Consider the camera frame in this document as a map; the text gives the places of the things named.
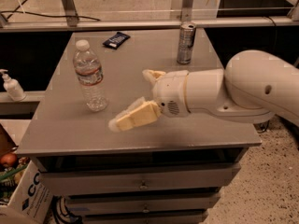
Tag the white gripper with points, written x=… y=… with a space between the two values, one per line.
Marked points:
x=170 y=92

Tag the clear plastic water bottle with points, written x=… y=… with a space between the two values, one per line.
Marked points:
x=90 y=76

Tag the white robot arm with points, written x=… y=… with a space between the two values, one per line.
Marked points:
x=252 y=88

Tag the silver redbull can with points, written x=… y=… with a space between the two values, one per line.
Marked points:
x=185 y=43

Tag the white pump dispenser bottle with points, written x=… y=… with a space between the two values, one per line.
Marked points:
x=12 y=87

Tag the dark blue snack packet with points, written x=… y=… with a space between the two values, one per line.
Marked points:
x=116 y=40

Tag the grey drawer cabinet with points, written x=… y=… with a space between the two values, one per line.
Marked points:
x=65 y=136

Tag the top cabinet drawer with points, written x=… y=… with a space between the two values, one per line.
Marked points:
x=144 y=179

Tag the cabinet drawer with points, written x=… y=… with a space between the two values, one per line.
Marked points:
x=172 y=217
x=144 y=179
x=142 y=204

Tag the middle cabinet drawer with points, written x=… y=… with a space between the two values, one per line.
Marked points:
x=142 y=204

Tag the bottom cabinet drawer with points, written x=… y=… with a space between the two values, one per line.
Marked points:
x=172 y=217

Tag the red apple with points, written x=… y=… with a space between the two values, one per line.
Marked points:
x=8 y=160

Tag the white cardboard box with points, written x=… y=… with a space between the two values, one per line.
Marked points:
x=30 y=201

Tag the metal frame rail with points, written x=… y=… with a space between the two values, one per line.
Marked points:
x=87 y=15

